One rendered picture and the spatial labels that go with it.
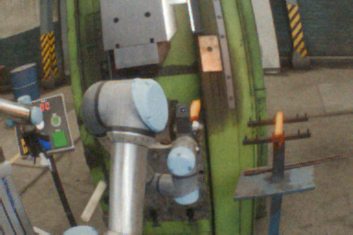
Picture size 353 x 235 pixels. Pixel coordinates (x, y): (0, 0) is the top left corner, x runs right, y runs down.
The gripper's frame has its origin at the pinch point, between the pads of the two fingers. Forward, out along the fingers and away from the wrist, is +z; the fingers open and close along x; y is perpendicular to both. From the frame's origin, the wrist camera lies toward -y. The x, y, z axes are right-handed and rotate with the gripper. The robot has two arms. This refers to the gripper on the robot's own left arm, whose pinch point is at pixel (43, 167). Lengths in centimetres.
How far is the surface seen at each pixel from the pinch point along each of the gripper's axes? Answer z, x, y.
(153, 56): -37, 37, -54
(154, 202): 33, 30, -45
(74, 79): -29, -11, -49
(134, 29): -51, 30, -51
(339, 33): 27, 79, -677
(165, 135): -1, 37, -54
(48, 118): -17.1, -9.9, -21.2
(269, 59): 67, -70, -572
